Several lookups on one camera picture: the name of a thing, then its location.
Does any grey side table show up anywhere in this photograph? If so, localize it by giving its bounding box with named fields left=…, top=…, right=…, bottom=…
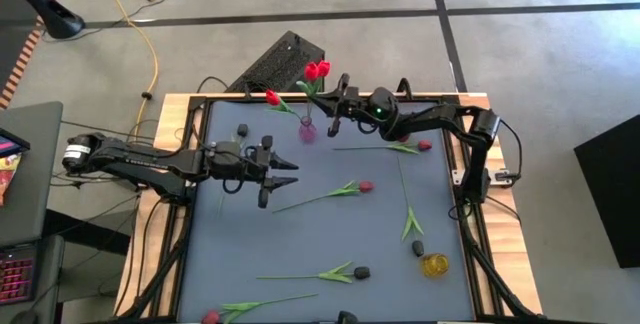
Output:
left=0, top=101, right=65, bottom=248

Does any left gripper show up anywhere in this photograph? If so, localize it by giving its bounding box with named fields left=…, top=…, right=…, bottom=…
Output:
left=241, top=135, right=300, bottom=210

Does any black arched cable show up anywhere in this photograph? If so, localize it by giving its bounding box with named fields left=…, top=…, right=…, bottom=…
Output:
left=396, top=77, right=415, bottom=101
left=197, top=76, right=231, bottom=96

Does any blue grey table mat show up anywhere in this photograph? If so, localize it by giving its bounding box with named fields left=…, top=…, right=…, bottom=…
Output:
left=177, top=99, right=476, bottom=323

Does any orange black striped tape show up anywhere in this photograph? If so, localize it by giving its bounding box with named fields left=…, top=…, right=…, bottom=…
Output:
left=0, top=0, right=73, bottom=110

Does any colourful packet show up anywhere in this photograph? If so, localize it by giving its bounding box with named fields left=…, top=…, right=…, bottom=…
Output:
left=0, top=153, right=22, bottom=208

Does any pink glass vase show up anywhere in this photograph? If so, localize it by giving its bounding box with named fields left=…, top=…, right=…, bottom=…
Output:
left=298, top=115, right=319, bottom=145

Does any wooden table frame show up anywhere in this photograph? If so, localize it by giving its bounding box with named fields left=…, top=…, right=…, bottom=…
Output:
left=113, top=91, right=545, bottom=324

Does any red fabric tulip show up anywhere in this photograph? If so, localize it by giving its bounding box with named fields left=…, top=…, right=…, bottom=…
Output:
left=333, top=138, right=434, bottom=156
left=264, top=88, right=309, bottom=124
left=308, top=59, right=332, bottom=115
left=295, top=61, right=321, bottom=120
left=272, top=179, right=376, bottom=214
left=201, top=292, right=320, bottom=324

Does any yellow ribbed glass vase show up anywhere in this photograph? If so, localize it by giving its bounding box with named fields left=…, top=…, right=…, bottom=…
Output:
left=421, top=252, right=450, bottom=279

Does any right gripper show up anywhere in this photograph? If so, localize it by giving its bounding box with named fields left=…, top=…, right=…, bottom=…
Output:
left=312, top=73, right=374, bottom=138

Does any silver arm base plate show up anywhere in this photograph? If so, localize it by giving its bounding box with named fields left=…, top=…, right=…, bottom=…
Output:
left=452, top=167, right=512, bottom=186

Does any yellow power cable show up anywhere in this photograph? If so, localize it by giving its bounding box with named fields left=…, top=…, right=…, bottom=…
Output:
left=87, top=0, right=160, bottom=130

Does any pink lit keyboard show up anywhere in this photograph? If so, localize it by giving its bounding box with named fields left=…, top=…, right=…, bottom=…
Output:
left=0, top=246, right=37, bottom=305

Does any black stand pole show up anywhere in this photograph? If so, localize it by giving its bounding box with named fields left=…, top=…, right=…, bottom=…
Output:
left=0, top=0, right=86, bottom=40

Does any black cabinet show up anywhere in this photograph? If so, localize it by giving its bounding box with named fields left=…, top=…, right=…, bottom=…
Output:
left=573, top=113, right=640, bottom=269

